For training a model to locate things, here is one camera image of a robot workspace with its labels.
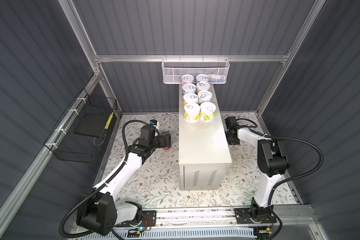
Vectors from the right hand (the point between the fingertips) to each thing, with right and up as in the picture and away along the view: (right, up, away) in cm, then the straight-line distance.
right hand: (227, 139), depth 101 cm
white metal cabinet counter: (-22, -4, -44) cm, 49 cm away
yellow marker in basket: (-71, +12, -21) cm, 75 cm away
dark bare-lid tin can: (-38, +2, -26) cm, 46 cm away
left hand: (-42, +3, -17) cm, 46 cm away
